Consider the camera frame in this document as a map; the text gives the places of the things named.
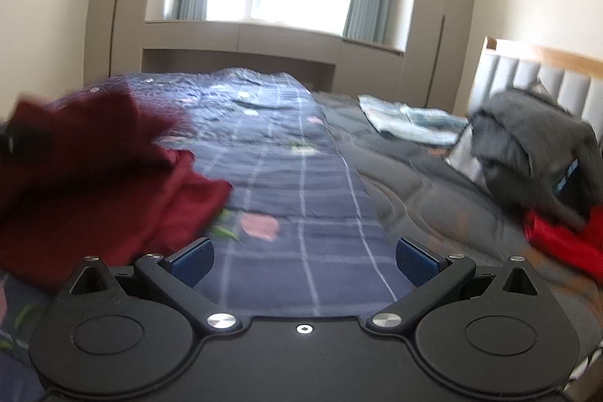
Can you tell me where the dark red knit top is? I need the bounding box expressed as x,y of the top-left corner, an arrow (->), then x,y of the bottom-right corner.
1,89 -> 232,293

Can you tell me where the grey bed sheet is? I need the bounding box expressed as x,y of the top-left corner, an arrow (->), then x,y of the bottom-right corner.
313,92 -> 602,360

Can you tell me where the blue plaid floral quilt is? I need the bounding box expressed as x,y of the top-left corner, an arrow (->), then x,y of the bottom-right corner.
1,68 -> 406,401

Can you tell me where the light blue patterned cloth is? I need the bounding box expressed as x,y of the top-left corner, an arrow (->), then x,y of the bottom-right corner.
358,95 -> 468,148

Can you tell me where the bright red garment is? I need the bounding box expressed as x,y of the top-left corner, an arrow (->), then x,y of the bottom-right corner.
523,205 -> 603,286

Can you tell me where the grey folded garment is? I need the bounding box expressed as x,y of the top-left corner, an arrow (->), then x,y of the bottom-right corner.
470,89 -> 602,229

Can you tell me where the right beige wardrobe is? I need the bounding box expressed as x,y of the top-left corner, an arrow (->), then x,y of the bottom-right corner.
396,0 -> 474,112

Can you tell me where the beige window bench cabinet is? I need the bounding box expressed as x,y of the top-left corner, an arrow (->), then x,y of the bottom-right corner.
142,21 -> 403,99

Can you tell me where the grey padded headboard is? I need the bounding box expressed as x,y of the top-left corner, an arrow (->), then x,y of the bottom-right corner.
467,37 -> 602,139

